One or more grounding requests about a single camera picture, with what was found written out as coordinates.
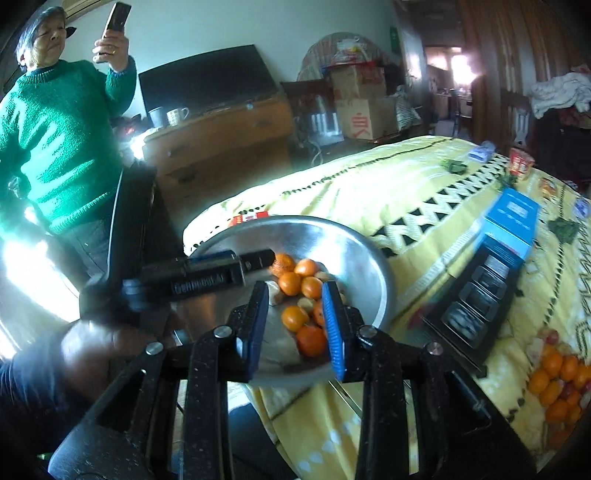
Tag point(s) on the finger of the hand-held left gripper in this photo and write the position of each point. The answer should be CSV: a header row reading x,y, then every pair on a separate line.
x,y
258,259

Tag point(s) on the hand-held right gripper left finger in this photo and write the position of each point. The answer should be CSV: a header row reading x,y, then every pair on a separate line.
x,y
258,332

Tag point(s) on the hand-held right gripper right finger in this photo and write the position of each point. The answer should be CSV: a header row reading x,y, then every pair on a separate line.
x,y
334,332

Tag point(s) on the peeled banana chunk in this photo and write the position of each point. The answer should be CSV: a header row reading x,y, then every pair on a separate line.
x,y
277,348
535,348

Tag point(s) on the pile of oranges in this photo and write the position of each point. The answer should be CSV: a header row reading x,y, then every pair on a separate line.
x,y
290,282
551,364

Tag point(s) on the steel bowl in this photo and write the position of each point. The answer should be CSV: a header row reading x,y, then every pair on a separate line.
x,y
323,240

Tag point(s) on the person's left forearm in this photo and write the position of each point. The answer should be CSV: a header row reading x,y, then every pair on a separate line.
x,y
32,397

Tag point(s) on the person's left hand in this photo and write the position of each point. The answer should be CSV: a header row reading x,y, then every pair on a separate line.
x,y
101,346

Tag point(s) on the red cigarette packet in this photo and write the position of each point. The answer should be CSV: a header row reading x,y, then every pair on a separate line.
x,y
249,218

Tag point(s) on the wooden dresser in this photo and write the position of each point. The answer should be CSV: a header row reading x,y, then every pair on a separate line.
x,y
217,143

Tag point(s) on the white router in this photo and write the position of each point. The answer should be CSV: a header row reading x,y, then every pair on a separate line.
x,y
323,125

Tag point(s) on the black windowed gift box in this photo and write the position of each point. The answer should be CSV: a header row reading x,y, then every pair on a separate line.
x,y
480,295

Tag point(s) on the yellow patterned bed sheet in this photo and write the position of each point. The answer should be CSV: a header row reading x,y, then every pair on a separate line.
x,y
415,198

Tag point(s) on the white printed mug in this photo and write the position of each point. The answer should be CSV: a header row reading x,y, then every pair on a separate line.
x,y
177,116

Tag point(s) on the dark wooden chair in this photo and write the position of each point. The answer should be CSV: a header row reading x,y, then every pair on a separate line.
x,y
300,97

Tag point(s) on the dark mug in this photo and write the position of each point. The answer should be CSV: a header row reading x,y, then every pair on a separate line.
x,y
157,116

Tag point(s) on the cardboard box with red print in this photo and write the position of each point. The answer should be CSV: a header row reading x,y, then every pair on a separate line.
x,y
367,117

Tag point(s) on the black television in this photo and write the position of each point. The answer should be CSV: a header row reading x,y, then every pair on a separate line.
x,y
203,78

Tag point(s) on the green leafy vegetable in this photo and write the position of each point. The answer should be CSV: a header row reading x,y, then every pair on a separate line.
x,y
565,228
507,180
455,166

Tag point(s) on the blue green printed carton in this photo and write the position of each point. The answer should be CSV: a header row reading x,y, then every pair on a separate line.
x,y
512,221

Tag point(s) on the patterned woven bag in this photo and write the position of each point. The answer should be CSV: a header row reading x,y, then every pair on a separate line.
x,y
406,110

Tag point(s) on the large round patterned panel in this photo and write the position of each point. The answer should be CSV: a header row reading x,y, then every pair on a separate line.
x,y
318,53

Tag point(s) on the white plastic bag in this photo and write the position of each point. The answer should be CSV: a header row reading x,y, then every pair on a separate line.
x,y
353,48

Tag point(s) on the red instant noodle cup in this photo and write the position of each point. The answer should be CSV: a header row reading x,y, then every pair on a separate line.
x,y
521,164

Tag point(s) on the white door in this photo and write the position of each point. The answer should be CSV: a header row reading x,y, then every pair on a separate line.
x,y
406,55

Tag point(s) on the packaged bread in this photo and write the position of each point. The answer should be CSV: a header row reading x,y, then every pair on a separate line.
x,y
549,187

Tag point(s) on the black smartphone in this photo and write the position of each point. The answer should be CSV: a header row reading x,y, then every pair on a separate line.
x,y
116,18

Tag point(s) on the wooden chair with white sticker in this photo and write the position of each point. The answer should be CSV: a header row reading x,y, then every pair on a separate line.
x,y
517,115

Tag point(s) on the wooden wardrobe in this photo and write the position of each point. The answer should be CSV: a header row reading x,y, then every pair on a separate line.
x,y
498,55

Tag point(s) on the pile of clothes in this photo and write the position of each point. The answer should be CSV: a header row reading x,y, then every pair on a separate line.
x,y
563,101

